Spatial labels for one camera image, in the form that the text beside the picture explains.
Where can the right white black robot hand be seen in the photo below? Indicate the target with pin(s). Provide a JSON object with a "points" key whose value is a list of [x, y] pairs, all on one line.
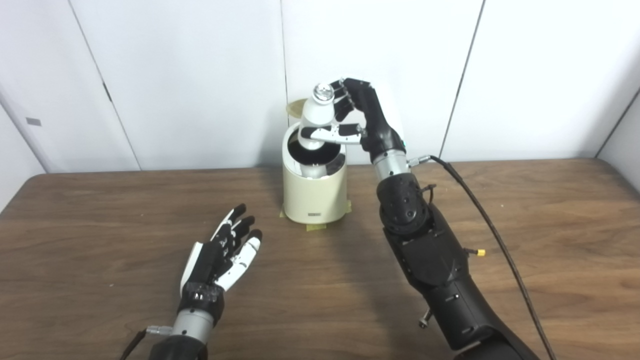
{"points": [[377, 130]]}

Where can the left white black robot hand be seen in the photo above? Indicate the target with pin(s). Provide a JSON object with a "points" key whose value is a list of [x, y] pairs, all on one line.
{"points": [[205, 265]]}

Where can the small white plastic bottle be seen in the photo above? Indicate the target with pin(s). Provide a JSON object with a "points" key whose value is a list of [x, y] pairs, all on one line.
{"points": [[317, 112]]}

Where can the round cream bin lid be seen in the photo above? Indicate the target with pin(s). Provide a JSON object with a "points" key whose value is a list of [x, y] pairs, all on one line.
{"points": [[295, 107]]}

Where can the cream-colored bin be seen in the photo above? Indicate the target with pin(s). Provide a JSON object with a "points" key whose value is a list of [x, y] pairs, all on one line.
{"points": [[315, 197]]}

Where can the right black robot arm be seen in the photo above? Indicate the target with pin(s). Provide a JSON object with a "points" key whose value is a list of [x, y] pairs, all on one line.
{"points": [[430, 255]]}

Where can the small grey wall label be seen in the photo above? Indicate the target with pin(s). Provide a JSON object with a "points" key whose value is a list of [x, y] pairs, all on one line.
{"points": [[33, 121]]}

